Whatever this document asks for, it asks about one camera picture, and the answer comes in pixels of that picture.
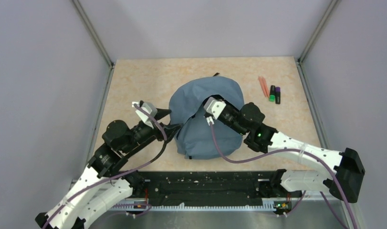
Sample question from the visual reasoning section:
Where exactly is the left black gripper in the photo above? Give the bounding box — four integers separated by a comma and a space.
122, 108, 184, 153

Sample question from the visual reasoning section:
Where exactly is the blue student backpack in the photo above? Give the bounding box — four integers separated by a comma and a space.
169, 75, 244, 160

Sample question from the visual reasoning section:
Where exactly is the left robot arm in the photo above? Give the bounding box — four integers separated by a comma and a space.
35, 107, 183, 229

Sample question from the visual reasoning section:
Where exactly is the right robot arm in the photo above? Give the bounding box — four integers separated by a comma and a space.
210, 101, 366, 203

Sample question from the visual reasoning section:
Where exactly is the green highlighter marker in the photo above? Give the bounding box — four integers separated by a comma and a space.
269, 85, 275, 102

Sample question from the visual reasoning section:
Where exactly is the purple highlighter marker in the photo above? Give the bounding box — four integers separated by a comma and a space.
275, 87, 281, 104

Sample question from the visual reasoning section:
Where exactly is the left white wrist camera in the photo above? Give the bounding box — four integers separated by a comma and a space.
132, 101, 158, 128

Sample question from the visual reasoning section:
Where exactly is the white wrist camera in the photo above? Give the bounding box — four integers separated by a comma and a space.
203, 97, 227, 126
132, 101, 158, 128

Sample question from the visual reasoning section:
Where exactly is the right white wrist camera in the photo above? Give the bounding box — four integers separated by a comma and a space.
203, 97, 227, 126

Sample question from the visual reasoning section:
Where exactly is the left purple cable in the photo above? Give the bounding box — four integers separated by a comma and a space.
41, 104, 168, 229

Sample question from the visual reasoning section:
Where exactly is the purple cable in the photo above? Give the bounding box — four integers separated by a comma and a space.
209, 121, 358, 229
41, 104, 168, 229

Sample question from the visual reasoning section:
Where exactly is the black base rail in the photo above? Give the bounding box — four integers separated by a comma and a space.
125, 170, 302, 207

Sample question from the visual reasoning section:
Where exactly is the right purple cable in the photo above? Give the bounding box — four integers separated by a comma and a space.
209, 121, 358, 229

